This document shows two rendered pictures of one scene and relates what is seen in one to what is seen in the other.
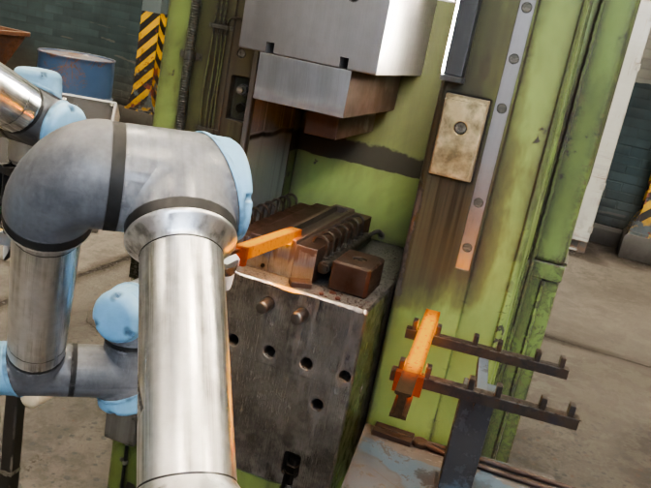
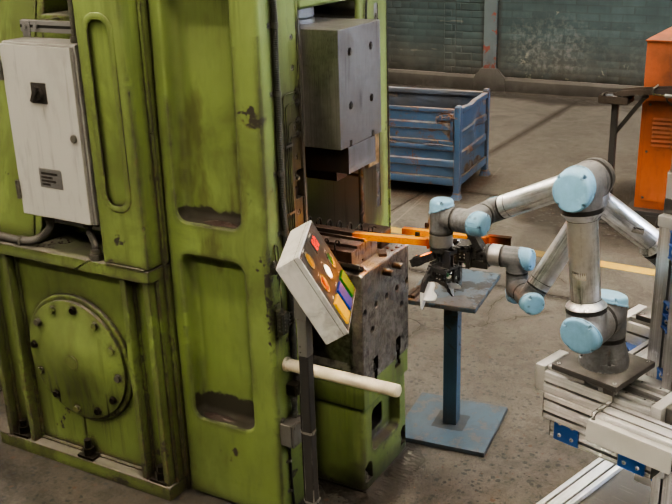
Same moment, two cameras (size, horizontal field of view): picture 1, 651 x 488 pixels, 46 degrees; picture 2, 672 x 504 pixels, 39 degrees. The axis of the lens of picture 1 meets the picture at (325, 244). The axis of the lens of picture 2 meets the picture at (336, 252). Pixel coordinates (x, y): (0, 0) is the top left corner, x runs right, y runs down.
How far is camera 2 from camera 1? 345 cm
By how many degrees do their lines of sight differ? 72
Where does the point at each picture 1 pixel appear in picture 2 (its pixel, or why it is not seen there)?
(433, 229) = (369, 195)
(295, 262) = (372, 246)
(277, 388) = (390, 311)
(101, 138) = not seen: hidden behind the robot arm
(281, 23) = (353, 127)
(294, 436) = (397, 328)
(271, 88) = (354, 163)
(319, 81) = (367, 148)
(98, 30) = not seen: outside the picture
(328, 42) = (367, 126)
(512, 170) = (382, 147)
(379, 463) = (441, 298)
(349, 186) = not seen: hidden behind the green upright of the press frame
